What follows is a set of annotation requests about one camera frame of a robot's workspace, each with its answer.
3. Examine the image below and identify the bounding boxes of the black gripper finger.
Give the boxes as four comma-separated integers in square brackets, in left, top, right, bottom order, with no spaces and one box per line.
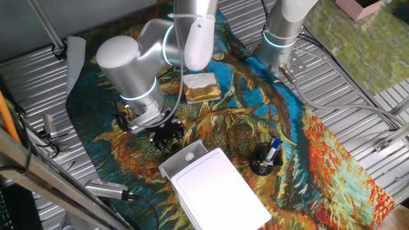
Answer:
[153,140,168,153]
[167,136,184,151]

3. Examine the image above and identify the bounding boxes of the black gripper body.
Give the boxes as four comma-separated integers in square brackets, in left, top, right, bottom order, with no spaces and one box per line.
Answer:
[148,118,185,144]

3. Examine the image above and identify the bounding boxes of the sunflower painting cloth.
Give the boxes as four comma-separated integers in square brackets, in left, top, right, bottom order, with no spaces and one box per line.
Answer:
[65,3,396,230]

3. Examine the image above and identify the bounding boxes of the gold white tissue pack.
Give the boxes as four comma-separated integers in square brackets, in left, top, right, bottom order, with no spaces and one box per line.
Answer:
[182,72,222,105]

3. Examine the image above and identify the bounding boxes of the white plastic lidded box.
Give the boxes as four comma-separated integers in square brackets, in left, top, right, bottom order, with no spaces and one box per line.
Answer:
[170,147,272,230]

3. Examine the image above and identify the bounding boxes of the black mesh pen holder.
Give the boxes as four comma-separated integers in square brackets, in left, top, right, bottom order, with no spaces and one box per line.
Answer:
[249,142,284,176]

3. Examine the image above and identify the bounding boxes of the black pen with gold tip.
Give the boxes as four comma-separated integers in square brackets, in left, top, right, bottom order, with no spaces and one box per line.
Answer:
[259,159,284,168]

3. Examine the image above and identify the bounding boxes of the grey marker with blue cap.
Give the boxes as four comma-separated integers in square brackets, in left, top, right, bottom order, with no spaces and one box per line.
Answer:
[264,136,282,162]

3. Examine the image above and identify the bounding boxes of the black computer device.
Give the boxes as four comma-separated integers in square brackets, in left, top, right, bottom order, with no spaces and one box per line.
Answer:
[0,178,44,230]

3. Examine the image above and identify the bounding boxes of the grey metal pole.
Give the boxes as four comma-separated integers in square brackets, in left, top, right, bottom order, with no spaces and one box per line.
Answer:
[27,0,68,61]

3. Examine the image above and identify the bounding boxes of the green marbled mat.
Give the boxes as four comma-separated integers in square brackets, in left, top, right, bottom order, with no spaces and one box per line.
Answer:
[302,0,409,96]

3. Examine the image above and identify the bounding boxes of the pink box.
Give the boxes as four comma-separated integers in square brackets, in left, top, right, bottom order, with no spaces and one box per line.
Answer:
[334,0,384,22]

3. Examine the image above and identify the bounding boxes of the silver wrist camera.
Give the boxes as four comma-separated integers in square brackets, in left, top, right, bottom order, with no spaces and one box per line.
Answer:
[126,103,169,134]

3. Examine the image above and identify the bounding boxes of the thin wrist camera cable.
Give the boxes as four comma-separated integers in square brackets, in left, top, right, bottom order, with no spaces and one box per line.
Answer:
[113,0,186,132]

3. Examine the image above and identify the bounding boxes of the black camera cable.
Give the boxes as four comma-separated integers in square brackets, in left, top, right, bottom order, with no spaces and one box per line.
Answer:
[123,190,160,230]

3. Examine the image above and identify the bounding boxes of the ribbed silver depth camera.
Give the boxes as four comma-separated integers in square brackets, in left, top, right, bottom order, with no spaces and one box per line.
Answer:
[84,179,129,201]

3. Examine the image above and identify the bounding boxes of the aluminium frame bar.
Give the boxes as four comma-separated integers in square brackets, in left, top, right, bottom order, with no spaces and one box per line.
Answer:
[0,127,135,230]

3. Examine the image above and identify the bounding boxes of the grey arm hose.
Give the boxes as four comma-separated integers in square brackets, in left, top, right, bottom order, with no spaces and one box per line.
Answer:
[279,63,406,127]

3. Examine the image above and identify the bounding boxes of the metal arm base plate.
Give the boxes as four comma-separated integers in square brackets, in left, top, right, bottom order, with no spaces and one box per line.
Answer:
[245,41,307,79]

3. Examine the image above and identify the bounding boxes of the orange hose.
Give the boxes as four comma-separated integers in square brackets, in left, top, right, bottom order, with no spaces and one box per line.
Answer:
[0,89,22,144]

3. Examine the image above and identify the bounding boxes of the black base cables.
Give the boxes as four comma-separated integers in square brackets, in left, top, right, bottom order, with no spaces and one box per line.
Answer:
[297,27,399,130]

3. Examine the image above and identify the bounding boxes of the aluminium profile rail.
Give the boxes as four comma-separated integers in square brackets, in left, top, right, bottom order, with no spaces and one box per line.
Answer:
[373,123,409,153]

